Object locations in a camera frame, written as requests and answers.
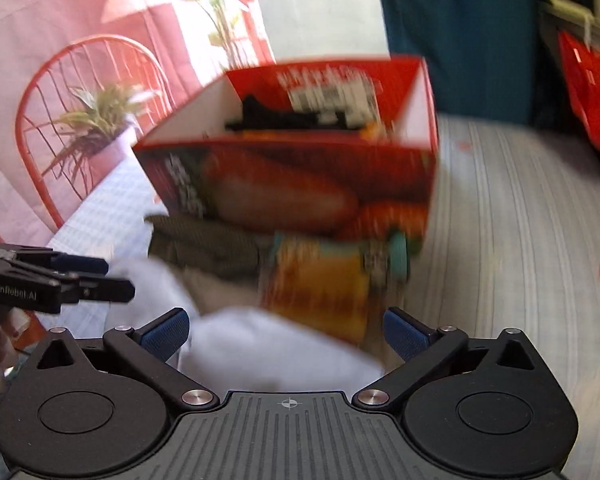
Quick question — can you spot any red cardboard box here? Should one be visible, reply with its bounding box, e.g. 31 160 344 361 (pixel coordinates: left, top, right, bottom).
132 55 440 257

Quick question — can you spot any dark blue curtain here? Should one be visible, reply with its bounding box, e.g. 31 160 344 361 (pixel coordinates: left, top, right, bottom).
372 0 542 127

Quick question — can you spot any pink printed backdrop cloth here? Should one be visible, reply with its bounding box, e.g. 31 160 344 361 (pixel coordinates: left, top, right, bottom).
0 0 277 242

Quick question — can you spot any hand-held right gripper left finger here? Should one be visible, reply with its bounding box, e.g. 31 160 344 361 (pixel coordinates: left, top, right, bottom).
21 307 220 409

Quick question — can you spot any olive knitted cloth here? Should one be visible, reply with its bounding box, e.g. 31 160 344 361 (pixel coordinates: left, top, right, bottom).
144 213 282 279

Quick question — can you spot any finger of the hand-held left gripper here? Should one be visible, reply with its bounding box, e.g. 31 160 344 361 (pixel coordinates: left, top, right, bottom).
46 252 109 276
60 275 136 305

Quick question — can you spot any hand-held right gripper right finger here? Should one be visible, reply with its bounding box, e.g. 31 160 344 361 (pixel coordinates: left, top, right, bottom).
351 306 556 408

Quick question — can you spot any white cloth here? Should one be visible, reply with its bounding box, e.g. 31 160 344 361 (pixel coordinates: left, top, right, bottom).
106 257 387 397

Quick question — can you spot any red plastic bag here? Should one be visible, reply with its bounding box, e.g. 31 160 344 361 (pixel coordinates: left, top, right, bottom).
557 29 600 157

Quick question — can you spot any plaid bed sheet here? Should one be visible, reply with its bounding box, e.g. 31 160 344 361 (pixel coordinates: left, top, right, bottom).
54 114 600 463

